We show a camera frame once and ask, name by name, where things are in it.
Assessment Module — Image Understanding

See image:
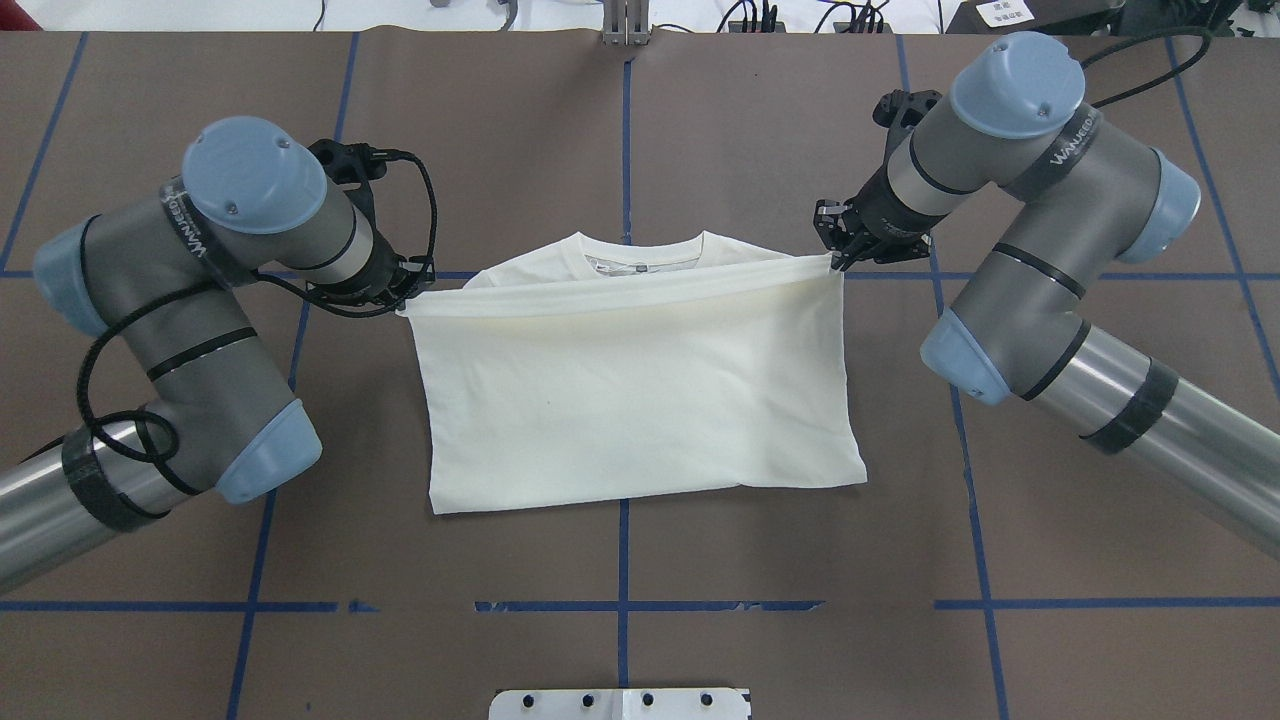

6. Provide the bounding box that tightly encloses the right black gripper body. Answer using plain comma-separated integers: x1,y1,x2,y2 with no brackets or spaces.
844,170,936,264

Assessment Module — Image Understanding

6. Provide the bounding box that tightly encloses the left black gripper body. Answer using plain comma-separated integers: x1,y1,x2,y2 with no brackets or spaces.
346,234,421,306

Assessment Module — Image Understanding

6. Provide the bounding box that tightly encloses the cream long-sleeve cat shirt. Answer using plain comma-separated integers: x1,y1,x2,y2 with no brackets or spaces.
402,232,868,514

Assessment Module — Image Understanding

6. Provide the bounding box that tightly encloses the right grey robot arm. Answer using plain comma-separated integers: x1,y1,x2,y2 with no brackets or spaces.
813,31,1279,555

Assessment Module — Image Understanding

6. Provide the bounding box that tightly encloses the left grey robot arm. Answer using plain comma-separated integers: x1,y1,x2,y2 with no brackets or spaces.
3,117,435,592

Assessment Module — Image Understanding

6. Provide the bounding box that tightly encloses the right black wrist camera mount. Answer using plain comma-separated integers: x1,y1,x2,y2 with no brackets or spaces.
872,88,945,160

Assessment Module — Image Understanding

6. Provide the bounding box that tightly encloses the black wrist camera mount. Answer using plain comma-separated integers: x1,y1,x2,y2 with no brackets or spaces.
307,138,390,224
872,88,945,160

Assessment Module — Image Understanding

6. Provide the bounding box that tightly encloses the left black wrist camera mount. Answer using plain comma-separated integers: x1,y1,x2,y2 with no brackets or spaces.
307,138,390,224

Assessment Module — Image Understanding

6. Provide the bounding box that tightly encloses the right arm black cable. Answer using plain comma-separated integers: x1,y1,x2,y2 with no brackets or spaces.
1080,26,1213,109

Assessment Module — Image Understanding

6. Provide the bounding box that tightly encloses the white bracket with black screws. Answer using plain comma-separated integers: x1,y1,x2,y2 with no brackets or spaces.
488,687,753,719

